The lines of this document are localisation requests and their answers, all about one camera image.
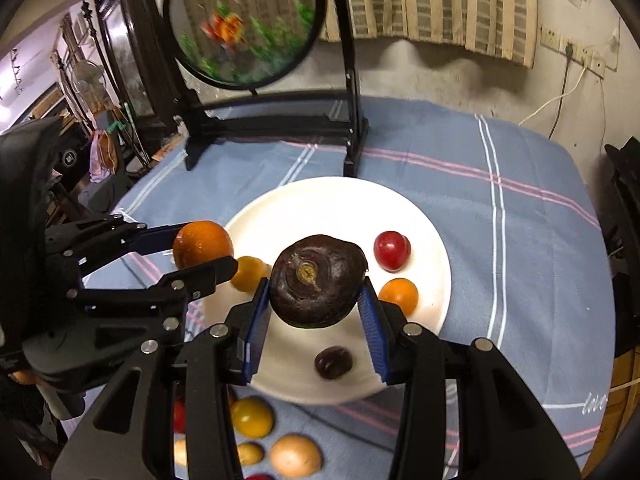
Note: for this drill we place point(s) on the round embroidered screen black stand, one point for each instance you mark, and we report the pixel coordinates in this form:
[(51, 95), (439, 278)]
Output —
[(250, 35)]

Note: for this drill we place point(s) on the small orange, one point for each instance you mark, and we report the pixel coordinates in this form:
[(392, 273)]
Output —
[(398, 295)]

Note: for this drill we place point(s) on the tan round fruit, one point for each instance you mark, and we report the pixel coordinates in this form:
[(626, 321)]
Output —
[(295, 455)]

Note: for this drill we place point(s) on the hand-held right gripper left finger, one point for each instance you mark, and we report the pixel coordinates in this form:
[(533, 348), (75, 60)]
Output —
[(255, 330)]

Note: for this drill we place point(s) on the pale round fruit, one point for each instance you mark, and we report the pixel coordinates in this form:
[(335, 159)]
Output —
[(180, 452)]

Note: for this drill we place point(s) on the person's left hand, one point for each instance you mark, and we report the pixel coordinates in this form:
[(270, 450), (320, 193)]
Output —
[(22, 376)]

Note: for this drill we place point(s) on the small dark plum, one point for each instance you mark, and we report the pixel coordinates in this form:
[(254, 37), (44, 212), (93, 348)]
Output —
[(333, 362)]

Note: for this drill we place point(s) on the orange hanging bag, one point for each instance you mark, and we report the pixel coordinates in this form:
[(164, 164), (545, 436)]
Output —
[(102, 152)]

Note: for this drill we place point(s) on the yellow round fruit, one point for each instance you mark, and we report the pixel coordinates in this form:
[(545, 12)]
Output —
[(252, 416)]

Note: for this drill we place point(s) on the white fan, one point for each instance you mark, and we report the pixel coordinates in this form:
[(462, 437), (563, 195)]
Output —
[(87, 74)]

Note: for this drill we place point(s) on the black bag round logo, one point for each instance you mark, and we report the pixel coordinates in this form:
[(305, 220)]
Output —
[(70, 157)]

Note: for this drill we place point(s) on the dark wooden cabinet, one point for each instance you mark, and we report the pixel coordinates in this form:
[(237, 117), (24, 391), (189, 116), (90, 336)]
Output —
[(145, 60)]

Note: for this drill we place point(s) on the blue plaid blanket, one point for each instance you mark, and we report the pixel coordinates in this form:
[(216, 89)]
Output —
[(525, 200)]

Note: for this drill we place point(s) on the large orange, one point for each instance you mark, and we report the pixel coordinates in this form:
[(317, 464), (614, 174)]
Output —
[(202, 243)]

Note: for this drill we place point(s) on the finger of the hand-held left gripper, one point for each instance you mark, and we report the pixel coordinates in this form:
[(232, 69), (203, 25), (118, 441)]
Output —
[(155, 241), (200, 277)]

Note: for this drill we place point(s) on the dark furniture piece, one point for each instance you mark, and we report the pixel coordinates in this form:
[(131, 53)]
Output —
[(625, 210)]

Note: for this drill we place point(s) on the white wall sockets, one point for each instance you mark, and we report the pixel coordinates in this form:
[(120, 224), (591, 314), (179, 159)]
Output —
[(550, 38)]

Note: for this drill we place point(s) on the white round plate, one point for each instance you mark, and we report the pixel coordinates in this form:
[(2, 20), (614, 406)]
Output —
[(320, 210)]

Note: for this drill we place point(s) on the red round fruit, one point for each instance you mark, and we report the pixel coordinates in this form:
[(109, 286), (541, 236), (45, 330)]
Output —
[(179, 415), (260, 477)]

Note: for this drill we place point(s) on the small yellow orange fruit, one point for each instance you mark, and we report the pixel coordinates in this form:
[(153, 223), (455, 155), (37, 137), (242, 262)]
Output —
[(248, 272)]

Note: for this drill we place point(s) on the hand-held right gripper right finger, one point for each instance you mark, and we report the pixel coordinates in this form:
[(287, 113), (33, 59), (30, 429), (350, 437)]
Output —
[(372, 330)]

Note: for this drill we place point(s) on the red plum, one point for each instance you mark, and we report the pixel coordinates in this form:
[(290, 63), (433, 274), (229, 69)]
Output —
[(392, 250)]

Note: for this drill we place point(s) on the large dark brown fruit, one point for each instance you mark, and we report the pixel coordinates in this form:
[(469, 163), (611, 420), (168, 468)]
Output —
[(317, 287)]

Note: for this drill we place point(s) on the colourful packet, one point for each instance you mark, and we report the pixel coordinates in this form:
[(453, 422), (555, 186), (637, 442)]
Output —
[(166, 150)]

